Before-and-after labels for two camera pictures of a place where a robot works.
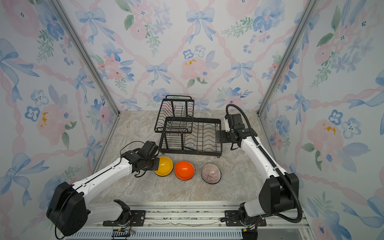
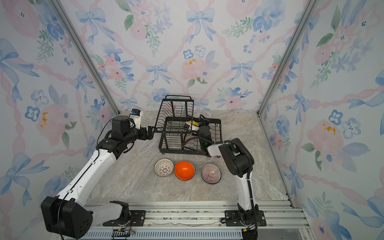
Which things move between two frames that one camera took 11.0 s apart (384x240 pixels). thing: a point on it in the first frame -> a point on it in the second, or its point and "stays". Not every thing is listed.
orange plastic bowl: x=185 y=170 stays
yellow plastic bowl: x=165 y=166 -> x=195 y=125
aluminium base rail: x=198 y=221 stays
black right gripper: x=221 y=134 -> x=205 y=127
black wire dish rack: x=182 y=133 stays
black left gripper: x=156 y=163 -> x=144 y=136
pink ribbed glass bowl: x=211 y=173 stays
